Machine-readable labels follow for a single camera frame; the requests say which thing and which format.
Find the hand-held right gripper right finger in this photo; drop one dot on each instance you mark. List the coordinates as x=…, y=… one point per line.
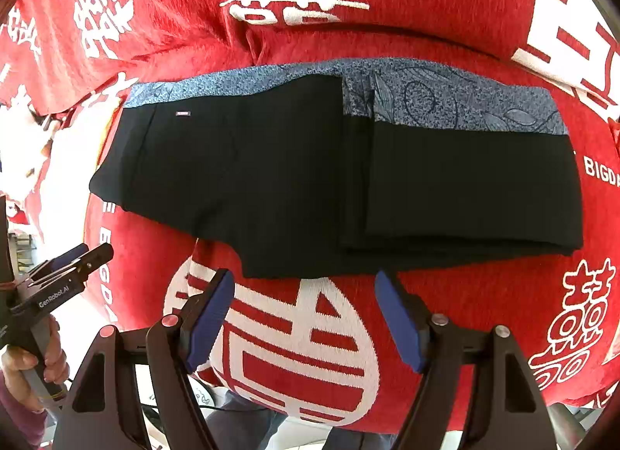
x=399, y=319

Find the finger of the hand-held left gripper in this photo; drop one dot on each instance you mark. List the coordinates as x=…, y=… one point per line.
x=68, y=256
x=92, y=258

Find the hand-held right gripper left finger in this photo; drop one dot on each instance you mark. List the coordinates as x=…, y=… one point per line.
x=208, y=319

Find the black pants with blue trim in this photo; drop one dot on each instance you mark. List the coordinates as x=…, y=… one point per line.
x=290, y=178

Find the person's left forearm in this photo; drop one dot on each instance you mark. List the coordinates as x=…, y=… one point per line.
x=17, y=418

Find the person's left hand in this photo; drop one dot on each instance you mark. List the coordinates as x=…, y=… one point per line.
x=55, y=358

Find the white cartoon printed item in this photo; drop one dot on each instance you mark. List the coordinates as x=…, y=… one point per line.
x=203, y=394

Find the cream folded cloth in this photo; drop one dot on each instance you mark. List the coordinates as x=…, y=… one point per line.
x=68, y=178

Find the white crumpled cloth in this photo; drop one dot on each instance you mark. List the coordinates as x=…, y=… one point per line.
x=22, y=149

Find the red printed blanket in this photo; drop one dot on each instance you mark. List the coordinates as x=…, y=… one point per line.
x=411, y=4

